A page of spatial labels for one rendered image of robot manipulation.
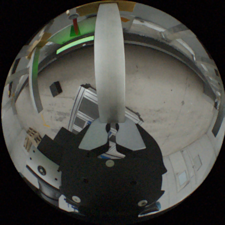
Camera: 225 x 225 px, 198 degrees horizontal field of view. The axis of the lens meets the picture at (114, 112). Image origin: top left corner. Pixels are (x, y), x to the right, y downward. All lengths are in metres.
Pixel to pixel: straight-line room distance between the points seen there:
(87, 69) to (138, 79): 0.65
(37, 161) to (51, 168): 0.06
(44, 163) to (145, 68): 1.14
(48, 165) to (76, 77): 1.00
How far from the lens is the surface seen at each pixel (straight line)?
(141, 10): 0.48
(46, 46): 0.40
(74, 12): 0.19
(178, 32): 0.29
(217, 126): 0.23
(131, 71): 0.96
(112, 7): 0.16
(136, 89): 0.99
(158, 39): 0.34
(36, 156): 0.28
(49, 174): 0.26
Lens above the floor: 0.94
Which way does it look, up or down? 61 degrees down
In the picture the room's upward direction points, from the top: 178 degrees counter-clockwise
